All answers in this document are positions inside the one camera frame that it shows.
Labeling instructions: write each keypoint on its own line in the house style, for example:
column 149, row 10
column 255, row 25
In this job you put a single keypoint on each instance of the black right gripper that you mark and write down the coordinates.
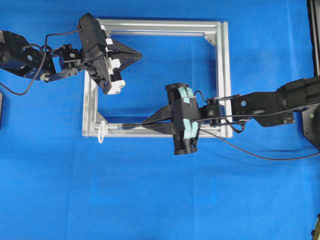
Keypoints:
column 181, row 146

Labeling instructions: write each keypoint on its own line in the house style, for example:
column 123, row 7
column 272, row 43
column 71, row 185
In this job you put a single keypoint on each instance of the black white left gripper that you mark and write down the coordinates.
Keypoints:
column 102, row 64

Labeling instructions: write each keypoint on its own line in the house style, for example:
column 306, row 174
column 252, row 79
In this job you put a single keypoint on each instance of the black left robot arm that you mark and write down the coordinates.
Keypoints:
column 39, row 63

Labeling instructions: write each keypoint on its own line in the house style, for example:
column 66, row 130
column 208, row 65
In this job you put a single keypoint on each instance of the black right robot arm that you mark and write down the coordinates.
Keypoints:
column 268, row 108

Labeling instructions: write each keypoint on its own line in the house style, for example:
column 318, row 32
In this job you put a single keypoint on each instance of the white zip tie loop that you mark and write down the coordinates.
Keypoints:
column 102, row 131

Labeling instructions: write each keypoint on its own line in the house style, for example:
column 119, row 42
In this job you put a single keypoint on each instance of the black box at left edge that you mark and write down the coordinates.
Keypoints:
column 1, row 107

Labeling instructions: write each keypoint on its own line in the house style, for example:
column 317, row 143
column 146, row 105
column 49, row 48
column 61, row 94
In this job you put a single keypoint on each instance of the dark object bottom right corner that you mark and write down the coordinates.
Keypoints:
column 315, row 233

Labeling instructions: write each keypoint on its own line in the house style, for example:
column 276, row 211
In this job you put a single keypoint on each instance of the black wrist camera with tape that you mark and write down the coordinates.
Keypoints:
column 186, row 113

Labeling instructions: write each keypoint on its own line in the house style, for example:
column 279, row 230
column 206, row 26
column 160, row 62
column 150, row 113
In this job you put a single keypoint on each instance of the aluminium extrusion rectangular frame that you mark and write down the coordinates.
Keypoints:
column 214, row 32

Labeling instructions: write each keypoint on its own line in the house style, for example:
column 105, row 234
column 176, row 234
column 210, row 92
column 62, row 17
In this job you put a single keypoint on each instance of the black stand frame right edge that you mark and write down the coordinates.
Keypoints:
column 313, row 7

